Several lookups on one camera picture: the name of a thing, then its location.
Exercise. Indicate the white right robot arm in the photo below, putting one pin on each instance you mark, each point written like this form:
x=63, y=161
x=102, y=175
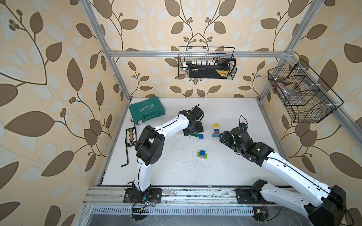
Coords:
x=321, y=204

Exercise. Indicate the lime green long lego brick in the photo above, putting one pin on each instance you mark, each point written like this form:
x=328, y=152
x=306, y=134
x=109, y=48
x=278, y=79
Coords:
x=198, y=155

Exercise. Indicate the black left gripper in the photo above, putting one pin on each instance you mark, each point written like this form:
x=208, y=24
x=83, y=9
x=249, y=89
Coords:
x=201, y=126

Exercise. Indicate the green plastic tool case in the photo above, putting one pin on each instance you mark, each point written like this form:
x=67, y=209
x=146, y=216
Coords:
x=146, y=110

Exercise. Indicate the black battery charger in basket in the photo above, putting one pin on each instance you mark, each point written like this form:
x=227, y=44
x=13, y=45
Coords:
x=223, y=68

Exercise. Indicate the plastic bag in basket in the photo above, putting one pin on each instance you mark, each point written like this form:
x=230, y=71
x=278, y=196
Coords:
x=286, y=92

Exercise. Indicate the black allen key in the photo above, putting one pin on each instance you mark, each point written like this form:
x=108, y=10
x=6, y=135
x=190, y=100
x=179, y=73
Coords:
x=126, y=151

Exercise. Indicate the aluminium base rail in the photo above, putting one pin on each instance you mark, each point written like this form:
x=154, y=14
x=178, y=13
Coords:
x=188, y=201

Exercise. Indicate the black wire basket back wall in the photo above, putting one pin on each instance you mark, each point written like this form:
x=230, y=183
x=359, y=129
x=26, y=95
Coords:
x=188, y=53

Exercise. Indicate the black wire basket right wall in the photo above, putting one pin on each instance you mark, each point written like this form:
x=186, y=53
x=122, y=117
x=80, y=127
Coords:
x=318, y=99

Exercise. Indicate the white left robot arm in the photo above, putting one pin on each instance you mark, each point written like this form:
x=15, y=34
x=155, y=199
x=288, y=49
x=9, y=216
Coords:
x=149, y=149

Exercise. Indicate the black wire basket wall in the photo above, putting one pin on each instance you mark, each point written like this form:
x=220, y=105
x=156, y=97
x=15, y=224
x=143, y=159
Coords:
x=188, y=53
x=318, y=99

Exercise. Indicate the black parallel charging board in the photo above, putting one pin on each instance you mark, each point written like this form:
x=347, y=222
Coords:
x=131, y=137

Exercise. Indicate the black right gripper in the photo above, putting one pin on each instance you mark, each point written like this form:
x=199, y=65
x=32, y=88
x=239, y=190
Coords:
x=226, y=133

